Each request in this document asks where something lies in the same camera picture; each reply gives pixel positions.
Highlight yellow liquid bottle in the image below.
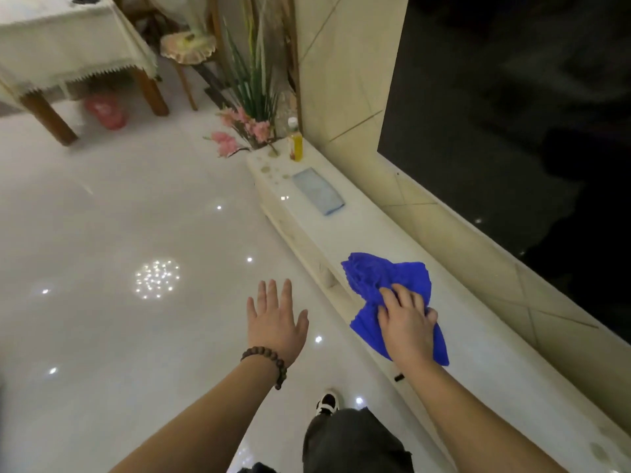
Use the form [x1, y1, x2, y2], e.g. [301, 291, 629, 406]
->
[288, 117, 304, 162]

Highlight folded light blue cloth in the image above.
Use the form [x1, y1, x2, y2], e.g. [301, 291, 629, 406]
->
[292, 167, 346, 216]

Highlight person's left forearm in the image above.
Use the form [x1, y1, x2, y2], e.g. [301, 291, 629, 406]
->
[107, 350, 295, 473]

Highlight person's right hand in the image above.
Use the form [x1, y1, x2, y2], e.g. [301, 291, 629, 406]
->
[378, 284, 438, 363]

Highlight cream lace-edged tablecloth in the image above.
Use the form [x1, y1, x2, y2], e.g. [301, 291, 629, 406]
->
[0, 0, 159, 105]

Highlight white media cabinet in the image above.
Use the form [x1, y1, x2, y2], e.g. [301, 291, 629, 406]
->
[246, 138, 631, 473]

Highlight wooden stool with frilled cover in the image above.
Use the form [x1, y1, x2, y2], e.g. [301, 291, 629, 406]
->
[159, 32, 218, 112]

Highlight person's right forearm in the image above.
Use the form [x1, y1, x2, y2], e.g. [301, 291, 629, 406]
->
[392, 357, 569, 473]

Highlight bright blue cleaning cloth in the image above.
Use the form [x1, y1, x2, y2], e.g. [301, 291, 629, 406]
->
[341, 252, 450, 367]

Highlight person's dark trousers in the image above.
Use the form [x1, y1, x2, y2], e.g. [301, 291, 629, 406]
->
[236, 408, 416, 473]

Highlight person's left hand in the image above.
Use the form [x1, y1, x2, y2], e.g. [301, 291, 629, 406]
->
[246, 279, 310, 367]

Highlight brown bead bracelet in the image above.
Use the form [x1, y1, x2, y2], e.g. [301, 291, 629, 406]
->
[241, 346, 288, 391]

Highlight large black television screen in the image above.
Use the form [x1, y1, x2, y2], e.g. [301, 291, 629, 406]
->
[377, 0, 631, 346]

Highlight artificial plant with pink flowers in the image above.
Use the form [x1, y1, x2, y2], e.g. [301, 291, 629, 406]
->
[203, 7, 283, 159]

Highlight person's black and white shoe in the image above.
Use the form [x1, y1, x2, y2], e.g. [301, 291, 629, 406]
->
[315, 389, 341, 418]

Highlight wooden table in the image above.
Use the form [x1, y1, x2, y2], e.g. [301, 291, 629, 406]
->
[0, 0, 171, 147]

